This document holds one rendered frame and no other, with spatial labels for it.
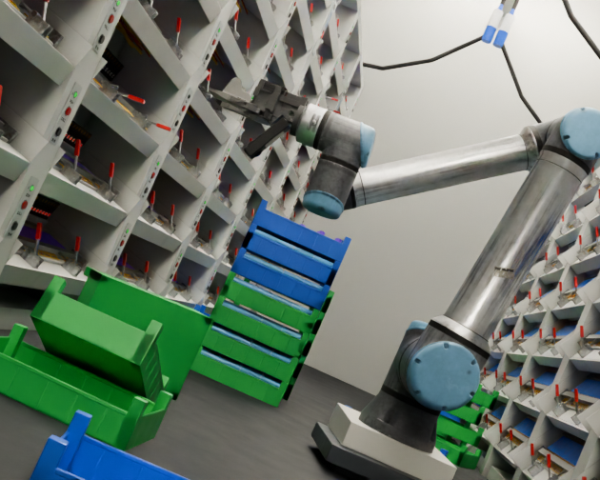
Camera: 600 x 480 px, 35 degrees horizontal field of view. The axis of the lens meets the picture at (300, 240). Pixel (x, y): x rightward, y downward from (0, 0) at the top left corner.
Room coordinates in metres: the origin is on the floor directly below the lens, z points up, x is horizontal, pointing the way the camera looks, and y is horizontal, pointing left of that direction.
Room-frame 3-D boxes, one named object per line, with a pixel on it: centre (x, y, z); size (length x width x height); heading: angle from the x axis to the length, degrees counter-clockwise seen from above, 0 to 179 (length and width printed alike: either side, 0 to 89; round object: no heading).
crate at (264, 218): (3.00, 0.01, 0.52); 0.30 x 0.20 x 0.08; 92
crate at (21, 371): (1.56, 0.25, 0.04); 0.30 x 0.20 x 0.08; 84
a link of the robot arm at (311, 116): (2.09, 0.08, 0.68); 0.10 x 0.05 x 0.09; 174
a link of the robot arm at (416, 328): (2.26, -0.39, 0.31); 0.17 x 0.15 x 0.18; 1
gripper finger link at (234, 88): (2.07, 0.27, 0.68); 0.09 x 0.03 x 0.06; 101
